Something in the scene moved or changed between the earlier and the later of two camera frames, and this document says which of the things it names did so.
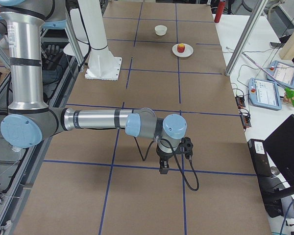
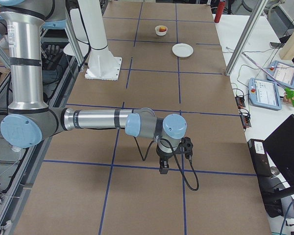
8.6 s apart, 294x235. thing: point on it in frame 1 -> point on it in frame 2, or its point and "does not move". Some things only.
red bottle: [219, 12] does not move
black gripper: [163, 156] does not move
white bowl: [160, 30] does not move
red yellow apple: [181, 48] -> [162, 29]
